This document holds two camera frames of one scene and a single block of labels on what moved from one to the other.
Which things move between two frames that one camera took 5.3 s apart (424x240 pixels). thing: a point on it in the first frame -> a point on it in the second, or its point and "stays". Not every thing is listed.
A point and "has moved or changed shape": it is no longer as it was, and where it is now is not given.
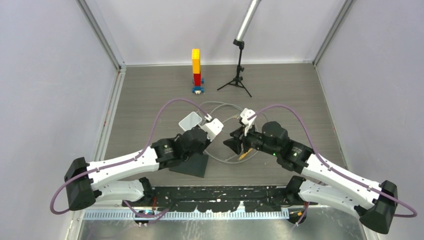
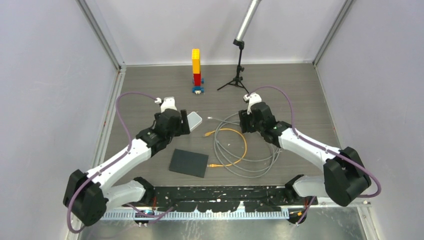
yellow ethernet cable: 243,155 has moved or changed shape
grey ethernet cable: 237,108 -> 232,118
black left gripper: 207,143 -> 185,129
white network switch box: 190,121 stays
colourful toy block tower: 197,80 stays
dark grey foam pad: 196,165 stays
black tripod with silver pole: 239,41 stays
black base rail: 208,198 stays
